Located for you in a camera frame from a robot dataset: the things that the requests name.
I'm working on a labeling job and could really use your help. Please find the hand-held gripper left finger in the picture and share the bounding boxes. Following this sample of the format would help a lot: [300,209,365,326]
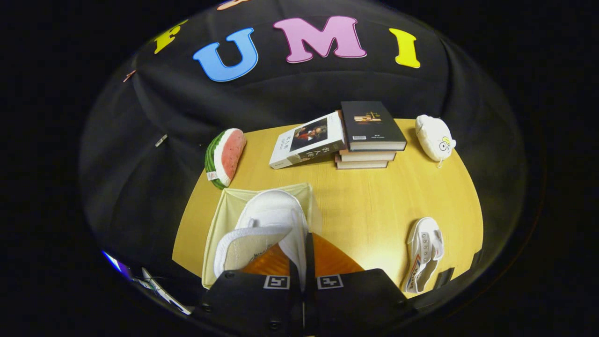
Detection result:
[192,243,304,337]

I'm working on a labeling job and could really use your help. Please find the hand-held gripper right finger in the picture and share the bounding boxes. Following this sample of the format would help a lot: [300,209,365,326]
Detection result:
[304,232,417,337]

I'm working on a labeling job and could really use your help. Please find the white canvas shoe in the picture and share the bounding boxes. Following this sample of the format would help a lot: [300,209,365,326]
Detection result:
[402,217,444,294]
[214,189,309,291]

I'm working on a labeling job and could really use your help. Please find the cream fabric storage box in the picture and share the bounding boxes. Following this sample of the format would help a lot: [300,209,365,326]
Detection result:
[202,183,323,289]

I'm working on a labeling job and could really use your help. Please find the black table clamp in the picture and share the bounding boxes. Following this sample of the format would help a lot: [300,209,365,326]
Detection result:
[433,267,455,291]

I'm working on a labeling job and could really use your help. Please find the brown cover book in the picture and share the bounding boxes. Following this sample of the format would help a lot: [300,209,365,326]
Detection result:
[339,149,397,163]
[335,157,389,169]

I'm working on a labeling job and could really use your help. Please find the watermelon slice plush toy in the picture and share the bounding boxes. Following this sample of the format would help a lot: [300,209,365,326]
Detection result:
[205,128,247,190]

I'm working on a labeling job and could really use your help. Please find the white portrait cover book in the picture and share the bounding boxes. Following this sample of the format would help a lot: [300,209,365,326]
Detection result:
[269,111,347,169]

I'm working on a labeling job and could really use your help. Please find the black cover book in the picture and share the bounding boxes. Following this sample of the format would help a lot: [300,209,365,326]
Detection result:
[341,101,407,152]

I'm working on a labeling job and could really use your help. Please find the white plush toy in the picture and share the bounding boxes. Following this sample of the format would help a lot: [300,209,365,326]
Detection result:
[416,115,457,165]

